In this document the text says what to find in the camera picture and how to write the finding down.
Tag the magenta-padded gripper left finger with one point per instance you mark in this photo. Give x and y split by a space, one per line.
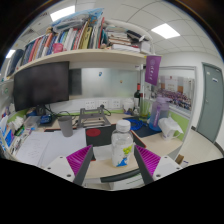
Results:
60 166

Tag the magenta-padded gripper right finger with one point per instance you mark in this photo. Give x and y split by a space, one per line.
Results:
166 166

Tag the clear plastic drink bottle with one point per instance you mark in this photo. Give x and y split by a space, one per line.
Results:
122 146

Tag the large purple water jug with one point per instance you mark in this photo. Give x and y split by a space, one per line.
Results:
158 115

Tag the blank white paper sheet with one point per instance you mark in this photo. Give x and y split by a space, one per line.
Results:
68 146

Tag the printed white paper sheet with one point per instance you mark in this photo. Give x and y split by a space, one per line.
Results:
31 148

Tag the white mug with tissue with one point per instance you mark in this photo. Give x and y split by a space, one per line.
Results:
169 128

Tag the dark blue mouse pad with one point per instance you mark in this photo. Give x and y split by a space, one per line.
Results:
148 130

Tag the grey ribbed cup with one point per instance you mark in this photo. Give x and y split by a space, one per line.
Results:
66 126

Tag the small white paper note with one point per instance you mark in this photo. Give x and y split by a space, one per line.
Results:
102 152

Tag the flat round red coaster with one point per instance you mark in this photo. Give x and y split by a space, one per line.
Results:
93 132

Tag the small blue box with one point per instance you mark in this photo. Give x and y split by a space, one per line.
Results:
46 119

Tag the black red-edged desk mat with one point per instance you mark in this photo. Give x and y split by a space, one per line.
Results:
103 140

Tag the clear plastic box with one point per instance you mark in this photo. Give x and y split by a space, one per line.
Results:
32 122

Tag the grey metal laptop stand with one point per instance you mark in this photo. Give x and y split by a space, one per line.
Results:
93 118

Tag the green drinking glass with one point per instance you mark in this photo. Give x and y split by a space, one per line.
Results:
145 110

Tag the white lidded jar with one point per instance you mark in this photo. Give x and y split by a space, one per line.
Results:
128 106

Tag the group photo poster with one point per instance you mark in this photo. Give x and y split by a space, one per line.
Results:
176 95

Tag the dark wine bottle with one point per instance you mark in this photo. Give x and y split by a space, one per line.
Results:
137 96

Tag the grey door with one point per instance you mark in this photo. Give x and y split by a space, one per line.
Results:
211 103

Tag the black computer monitor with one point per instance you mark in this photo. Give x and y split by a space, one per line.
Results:
41 85

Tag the purple hanging banner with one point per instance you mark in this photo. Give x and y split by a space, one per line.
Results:
152 70

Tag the small blue sticker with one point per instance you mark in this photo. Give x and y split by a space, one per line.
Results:
100 73

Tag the ceiling lights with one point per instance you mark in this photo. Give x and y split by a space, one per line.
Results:
165 30

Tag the white wall socket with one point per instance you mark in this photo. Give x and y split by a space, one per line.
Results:
104 103
90 104
116 103

